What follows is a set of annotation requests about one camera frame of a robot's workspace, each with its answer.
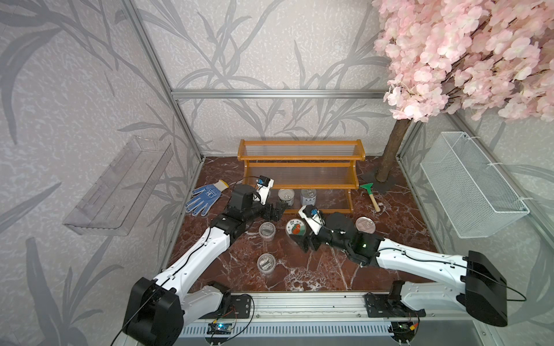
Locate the pink cherry blossom tree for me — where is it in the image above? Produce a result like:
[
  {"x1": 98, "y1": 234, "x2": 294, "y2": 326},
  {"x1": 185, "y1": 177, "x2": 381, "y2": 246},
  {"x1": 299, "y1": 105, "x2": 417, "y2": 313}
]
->
[{"x1": 373, "y1": 1, "x2": 553, "y2": 183}]

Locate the white wire mesh basket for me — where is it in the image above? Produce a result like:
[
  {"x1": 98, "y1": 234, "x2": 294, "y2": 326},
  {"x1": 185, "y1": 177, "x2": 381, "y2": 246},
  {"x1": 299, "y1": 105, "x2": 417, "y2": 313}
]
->
[{"x1": 421, "y1": 131, "x2": 529, "y2": 239}]

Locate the aluminium front rail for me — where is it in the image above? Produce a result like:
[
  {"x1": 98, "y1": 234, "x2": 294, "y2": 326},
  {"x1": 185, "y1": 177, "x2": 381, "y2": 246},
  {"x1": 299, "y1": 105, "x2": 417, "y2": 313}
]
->
[{"x1": 177, "y1": 290, "x2": 490, "y2": 324}]

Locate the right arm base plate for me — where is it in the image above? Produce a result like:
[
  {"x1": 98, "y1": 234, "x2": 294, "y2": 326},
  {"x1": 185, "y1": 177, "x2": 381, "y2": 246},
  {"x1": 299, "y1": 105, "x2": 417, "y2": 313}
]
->
[{"x1": 364, "y1": 293, "x2": 426, "y2": 319}]

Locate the clear acrylic wall shelf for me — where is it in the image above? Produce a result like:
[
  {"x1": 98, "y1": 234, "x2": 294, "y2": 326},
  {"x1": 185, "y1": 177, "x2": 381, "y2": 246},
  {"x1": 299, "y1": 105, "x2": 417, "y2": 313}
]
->
[{"x1": 63, "y1": 136, "x2": 175, "y2": 236}]

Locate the blue white work glove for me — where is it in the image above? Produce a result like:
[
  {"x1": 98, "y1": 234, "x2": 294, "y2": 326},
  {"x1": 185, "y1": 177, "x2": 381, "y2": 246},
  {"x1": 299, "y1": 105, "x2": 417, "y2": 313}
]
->
[{"x1": 186, "y1": 180, "x2": 229, "y2": 216}]

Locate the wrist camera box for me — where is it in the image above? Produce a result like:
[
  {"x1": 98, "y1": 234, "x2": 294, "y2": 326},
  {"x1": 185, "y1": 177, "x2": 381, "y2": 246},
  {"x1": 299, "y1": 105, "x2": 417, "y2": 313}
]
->
[
  {"x1": 298, "y1": 205, "x2": 325, "y2": 235},
  {"x1": 255, "y1": 175, "x2": 274, "y2": 205}
]

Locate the aluminium wall frame bar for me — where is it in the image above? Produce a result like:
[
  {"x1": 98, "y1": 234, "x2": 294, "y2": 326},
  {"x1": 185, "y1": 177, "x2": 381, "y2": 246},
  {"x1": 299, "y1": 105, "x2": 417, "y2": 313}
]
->
[{"x1": 171, "y1": 89, "x2": 386, "y2": 99}]

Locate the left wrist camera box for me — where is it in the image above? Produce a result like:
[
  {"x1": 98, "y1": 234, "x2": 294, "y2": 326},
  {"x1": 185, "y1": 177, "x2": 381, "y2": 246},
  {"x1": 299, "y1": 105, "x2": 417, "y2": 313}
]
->
[{"x1": 255, "y1": 175, "x2": 274, "y2": 205}]

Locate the orange wooden three-tier shelf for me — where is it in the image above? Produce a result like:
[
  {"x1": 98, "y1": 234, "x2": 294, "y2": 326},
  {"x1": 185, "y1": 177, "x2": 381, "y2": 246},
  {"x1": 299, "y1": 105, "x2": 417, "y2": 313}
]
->
[{"x1": 237, "y1": 139, "x2": 366, "y2": 214}]

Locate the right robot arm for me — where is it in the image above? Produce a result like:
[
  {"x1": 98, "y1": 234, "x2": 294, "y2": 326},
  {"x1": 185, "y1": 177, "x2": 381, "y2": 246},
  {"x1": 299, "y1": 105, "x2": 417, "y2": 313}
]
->
[{"x1": 297, "y1": 206, "x2": 508, "y2": 327}]

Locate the left circuit board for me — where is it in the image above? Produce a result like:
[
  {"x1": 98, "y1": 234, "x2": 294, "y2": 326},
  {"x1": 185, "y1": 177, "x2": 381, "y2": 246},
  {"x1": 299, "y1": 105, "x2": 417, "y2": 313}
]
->
[{"x1": 206, "y1": 322, "x2": 234, "y2": 335}]

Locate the green wooden-handled garden trowel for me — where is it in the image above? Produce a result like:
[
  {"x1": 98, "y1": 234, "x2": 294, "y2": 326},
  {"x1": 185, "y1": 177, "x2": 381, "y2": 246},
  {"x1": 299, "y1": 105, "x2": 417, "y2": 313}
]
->
[{"x1": 360, "y1": 183, "x2": 381, "y2": 213}]

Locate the circuit board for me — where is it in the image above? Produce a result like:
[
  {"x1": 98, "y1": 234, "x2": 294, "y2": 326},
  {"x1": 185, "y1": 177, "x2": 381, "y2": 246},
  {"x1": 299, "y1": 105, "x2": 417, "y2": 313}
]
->
[
  {"x1": 206, "y1": 322, "x2": 234, "y2": 335},
  {"x1": 391, "y1": 321, "x2": 418, "y2": 334}
]

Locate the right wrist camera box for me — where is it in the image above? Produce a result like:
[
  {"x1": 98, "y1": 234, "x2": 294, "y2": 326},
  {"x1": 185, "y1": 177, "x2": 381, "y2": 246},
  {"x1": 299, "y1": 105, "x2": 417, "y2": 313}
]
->
[{"x1": 298, "y1": 205, "x2": 325, "y2": 235}]

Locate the purple label tin can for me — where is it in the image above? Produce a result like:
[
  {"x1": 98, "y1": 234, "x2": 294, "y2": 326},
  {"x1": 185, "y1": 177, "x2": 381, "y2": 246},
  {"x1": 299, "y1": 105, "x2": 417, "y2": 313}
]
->
[{"x1": 300, "y1": 189, "x2": 317, "y2": 206}]

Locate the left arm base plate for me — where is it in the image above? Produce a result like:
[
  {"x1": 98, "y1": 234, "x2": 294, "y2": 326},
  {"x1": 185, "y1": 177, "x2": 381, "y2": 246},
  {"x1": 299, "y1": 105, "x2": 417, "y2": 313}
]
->
[{"x1": 216, "y1": 294, "x2": 254, "y2": 319}]

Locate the tomato lid jar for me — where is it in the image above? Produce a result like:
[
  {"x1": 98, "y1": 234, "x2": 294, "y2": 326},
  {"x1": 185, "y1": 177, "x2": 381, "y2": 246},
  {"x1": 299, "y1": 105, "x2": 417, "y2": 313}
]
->
[{"x1": 286, "y1": 219, "x2": 307, "y2": 240}]

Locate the right circuit board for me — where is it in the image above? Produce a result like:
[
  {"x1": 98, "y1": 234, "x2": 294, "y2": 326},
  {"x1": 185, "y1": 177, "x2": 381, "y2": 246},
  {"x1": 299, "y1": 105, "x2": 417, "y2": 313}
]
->
[{"x1": 391, "y1": 321, "x2": 418, "y2": 334}]

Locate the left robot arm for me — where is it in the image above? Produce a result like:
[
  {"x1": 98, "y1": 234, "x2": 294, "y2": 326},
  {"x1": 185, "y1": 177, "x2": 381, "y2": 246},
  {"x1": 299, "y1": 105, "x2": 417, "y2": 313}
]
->
[{"x1": 121, "y1": 176, "x2": 287, "y2": 345}]

